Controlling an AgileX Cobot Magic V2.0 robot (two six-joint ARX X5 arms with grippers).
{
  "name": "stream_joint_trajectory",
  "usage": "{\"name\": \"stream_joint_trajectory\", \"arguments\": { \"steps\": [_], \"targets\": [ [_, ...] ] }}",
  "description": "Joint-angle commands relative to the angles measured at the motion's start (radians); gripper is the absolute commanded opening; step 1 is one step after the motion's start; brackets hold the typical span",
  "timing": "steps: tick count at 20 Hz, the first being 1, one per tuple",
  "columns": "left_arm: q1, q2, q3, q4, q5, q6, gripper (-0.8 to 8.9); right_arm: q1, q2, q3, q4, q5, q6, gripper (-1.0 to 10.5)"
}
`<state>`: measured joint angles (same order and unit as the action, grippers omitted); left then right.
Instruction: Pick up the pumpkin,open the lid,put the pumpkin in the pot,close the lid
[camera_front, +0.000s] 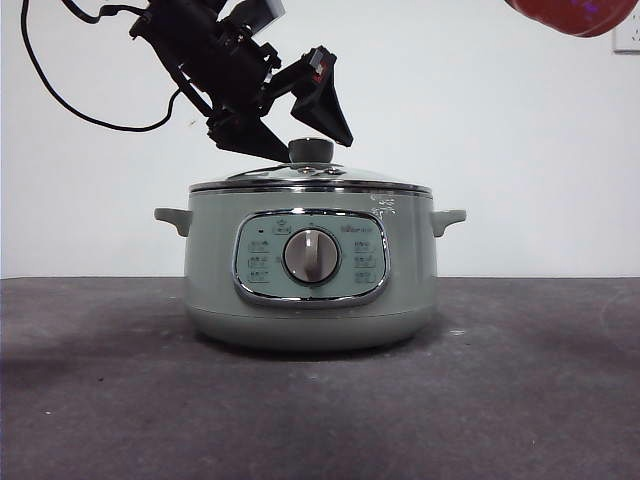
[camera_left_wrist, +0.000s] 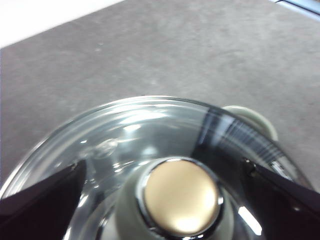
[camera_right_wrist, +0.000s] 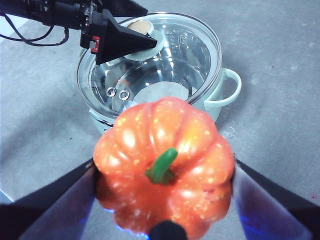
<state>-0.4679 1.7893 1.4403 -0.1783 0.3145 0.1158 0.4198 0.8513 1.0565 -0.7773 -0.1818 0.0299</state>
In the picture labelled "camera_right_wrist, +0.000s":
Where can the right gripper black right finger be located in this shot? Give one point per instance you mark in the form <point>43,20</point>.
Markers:
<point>270,212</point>

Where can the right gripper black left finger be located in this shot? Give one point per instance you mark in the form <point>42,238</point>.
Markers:
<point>50,212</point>

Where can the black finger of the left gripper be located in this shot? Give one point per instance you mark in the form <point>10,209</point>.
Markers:
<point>120,42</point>
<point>122,6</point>

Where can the glass lid with green knob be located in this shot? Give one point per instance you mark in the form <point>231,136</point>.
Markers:
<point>190,50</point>

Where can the orange pumpkin with green stem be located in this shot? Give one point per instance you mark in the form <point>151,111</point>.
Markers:
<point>160,135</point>

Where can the pale green electric cooking pot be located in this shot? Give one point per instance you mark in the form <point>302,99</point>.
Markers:
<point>226,100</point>

